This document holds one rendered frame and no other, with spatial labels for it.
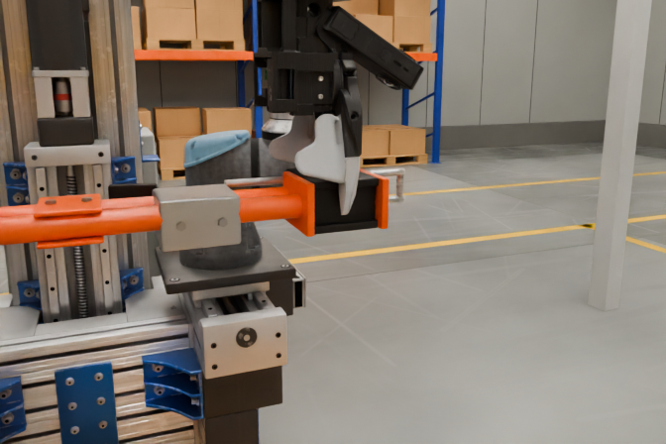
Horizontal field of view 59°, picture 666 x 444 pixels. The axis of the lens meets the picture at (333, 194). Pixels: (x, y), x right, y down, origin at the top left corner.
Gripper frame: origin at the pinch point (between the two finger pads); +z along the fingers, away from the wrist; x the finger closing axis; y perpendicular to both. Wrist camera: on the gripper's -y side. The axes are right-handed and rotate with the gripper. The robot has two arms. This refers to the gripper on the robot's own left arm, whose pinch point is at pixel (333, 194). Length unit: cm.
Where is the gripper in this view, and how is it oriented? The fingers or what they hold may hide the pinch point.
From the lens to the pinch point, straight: 59.1
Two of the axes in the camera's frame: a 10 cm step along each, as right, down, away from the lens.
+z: -0.1, 9.8, 2.2
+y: -9.3, 0.7, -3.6
